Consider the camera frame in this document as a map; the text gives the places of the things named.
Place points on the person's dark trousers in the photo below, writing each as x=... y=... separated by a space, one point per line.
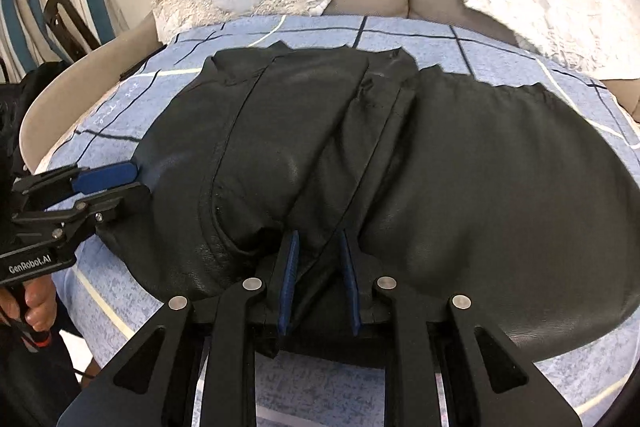
x=30 y=387

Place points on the person's left hand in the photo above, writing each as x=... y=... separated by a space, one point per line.
x=37 y=302

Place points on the dark wooden chair frame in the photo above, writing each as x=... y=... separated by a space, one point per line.
x=65 y=27

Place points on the black flat bar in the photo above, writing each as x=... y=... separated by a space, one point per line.
x=142 y=62

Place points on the black leather jacket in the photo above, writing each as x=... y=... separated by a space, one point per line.
x=500 y=207

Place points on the blue checked blanket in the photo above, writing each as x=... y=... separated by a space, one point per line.
x=310 y=32

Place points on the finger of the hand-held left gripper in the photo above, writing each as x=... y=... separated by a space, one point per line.
x=105 y=177
x=122 y=197

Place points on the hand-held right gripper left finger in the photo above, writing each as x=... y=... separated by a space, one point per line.
x=287 y=282

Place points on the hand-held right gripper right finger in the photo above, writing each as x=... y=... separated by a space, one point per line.
x=350 y=282

